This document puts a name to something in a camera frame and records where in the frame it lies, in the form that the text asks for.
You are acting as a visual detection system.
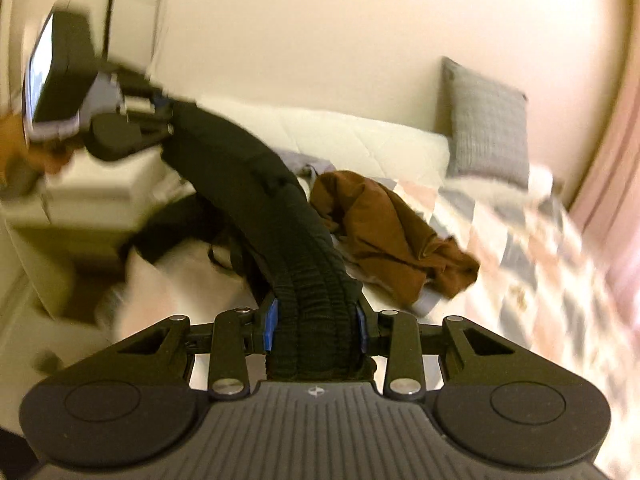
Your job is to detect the brown garment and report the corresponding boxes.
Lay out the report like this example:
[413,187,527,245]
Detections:
[310,170,480,307]

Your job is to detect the left hand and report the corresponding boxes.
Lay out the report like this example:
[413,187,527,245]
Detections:
[1,113,73,185]

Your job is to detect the pink curtain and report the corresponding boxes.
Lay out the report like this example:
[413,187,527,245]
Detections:
[569,74,640,311]

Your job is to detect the grey garment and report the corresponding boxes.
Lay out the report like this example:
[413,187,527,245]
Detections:
[284,154,335,179]

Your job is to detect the grey knit cushion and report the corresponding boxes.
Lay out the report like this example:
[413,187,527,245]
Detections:
[442,58,529,188]

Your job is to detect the checkered pastel bed quilt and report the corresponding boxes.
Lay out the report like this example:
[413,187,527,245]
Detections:
[96,179,639,479]

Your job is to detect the black pants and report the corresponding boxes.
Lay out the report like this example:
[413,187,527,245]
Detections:
[120,101,375,382]

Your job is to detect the cream dressing table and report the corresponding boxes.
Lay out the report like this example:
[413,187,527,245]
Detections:
[1,148,186,318]

